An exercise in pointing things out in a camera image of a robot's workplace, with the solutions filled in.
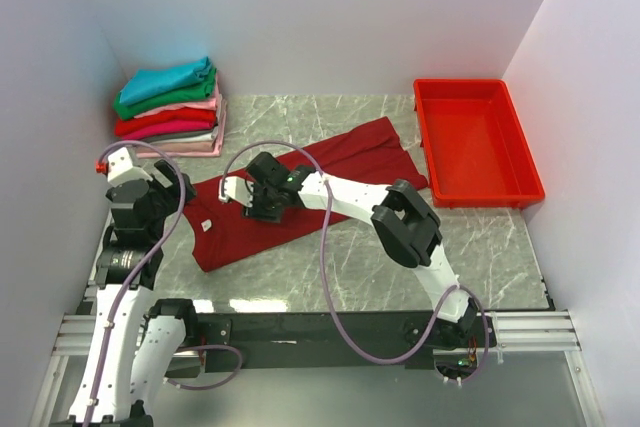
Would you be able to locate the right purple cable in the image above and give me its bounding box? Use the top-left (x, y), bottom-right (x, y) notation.
top-left (219, 140), bottom-right (491, 391)

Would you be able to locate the turquoise folded t-shirt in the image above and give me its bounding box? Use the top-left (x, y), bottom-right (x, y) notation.
top-left (120, 56), bottom-right (213, 105)

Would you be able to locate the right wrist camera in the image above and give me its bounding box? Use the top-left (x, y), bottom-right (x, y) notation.
top-left (218, 176), bottom-right (253, 207)

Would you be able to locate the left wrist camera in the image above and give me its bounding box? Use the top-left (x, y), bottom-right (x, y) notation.
top-left (95, 147), bottom-right (152, 188)

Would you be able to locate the red folded t-shirt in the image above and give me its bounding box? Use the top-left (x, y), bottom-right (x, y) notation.
top-left (114, 108), bottom-right (217, 137)

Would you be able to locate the pink bottom folded t-shirt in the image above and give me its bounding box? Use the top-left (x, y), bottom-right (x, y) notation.
top-left (163, 99), bottom-right (228, 158)

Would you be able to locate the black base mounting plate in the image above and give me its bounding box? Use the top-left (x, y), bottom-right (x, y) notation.
top-left (181, 311), bottom-right (497, 370)

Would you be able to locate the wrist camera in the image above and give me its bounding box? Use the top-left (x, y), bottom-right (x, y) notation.
top-left (218, 176), bottom-right (253, 207)
top-left (95, 147), bottom-right (152, 188)

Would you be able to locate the green folded t-shirt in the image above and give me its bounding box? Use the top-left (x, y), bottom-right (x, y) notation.
top-left (112, 68), bottom-right (217, 120)

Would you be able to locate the dark grey folded t-shirt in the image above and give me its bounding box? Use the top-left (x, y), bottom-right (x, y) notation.
top-left (141, 129), bottom-right (217, 144)

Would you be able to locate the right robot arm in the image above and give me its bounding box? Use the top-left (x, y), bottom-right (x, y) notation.
top-left (225, 152), bottom-right (479, 350)

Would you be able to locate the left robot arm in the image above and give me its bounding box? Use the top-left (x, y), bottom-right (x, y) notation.
top-left (62, 148), bottom-right (200, 426)

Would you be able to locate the dark red t-shirt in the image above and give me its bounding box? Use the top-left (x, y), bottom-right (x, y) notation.
top-left (180, 115), bottom-right (430, 275)

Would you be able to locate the light pink folded t-shirt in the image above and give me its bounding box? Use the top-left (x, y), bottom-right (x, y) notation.
top-left (135, 82), bottom-right (222, 119)

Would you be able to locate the red plastic bin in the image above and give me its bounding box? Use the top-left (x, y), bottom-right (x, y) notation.
top-left (413, 79), bottom-right (545, 209)

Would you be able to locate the aluminium rail frame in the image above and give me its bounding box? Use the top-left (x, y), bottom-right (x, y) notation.
top-left (54, 299), bottom-right (579, 381)

